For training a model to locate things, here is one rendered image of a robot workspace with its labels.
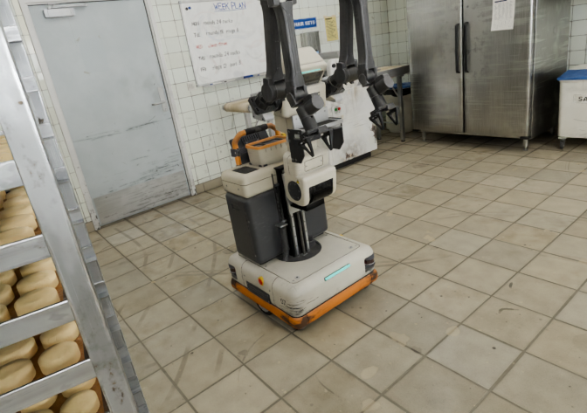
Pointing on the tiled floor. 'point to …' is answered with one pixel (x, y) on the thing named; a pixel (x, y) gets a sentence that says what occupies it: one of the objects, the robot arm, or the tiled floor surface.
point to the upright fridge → (486, 52)
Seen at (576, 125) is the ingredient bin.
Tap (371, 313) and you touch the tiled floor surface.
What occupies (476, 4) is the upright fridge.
